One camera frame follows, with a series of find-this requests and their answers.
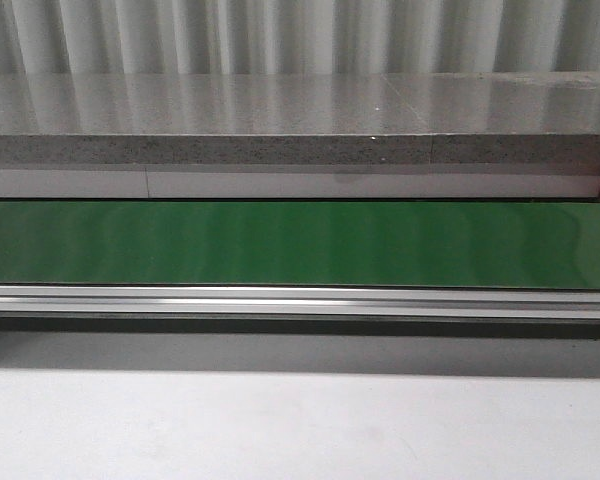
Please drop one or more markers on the grey stone countertop slab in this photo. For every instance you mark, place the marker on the grey stone countertop slab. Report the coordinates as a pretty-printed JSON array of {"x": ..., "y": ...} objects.
[{"x": 387, "y": 119}]

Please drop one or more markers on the green conveyor belt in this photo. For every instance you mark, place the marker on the green conveyor belt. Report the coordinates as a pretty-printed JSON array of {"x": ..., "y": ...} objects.
[{"x": 535, "y": 245}]

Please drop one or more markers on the grey pleated curtain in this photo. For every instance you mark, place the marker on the grey pleated curtain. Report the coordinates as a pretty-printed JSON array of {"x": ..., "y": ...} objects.
[{"x": 306, "y": 37}]

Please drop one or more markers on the aluminium conveyor side rail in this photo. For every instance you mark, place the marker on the aluminium conveyor side rail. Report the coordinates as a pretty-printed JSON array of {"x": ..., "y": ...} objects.
[{"x": 395, "y": 304}]

